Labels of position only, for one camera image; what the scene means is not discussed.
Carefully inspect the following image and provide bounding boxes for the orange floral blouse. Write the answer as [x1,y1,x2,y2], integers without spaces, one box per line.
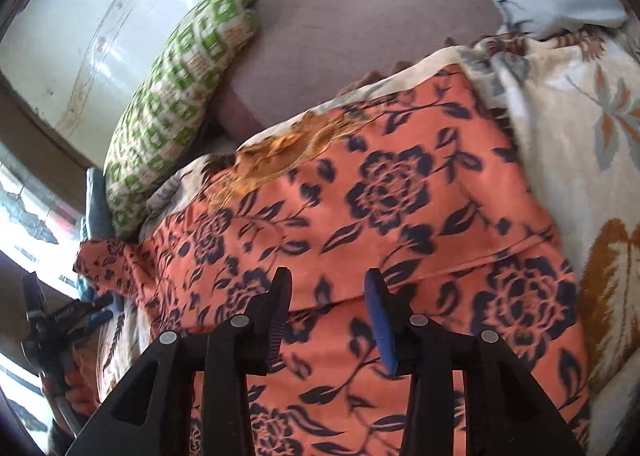
[75,64,590,455]

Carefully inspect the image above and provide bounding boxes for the person left hand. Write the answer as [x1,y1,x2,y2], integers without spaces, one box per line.
[40,369,99,428]

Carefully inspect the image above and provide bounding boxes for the blue folded cloth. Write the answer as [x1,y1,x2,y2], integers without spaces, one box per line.
[77,168,124,314]

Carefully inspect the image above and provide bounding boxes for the green white patterned pillow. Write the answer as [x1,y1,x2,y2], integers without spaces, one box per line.
[104,0,258,238]

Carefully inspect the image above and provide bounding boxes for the leaf pattern fleece blanket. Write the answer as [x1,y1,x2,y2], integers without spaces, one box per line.
[94,28,640,456]

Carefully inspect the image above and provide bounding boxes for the mauve quilted bed sheet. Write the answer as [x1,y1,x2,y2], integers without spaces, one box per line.
[210,0,501,143]

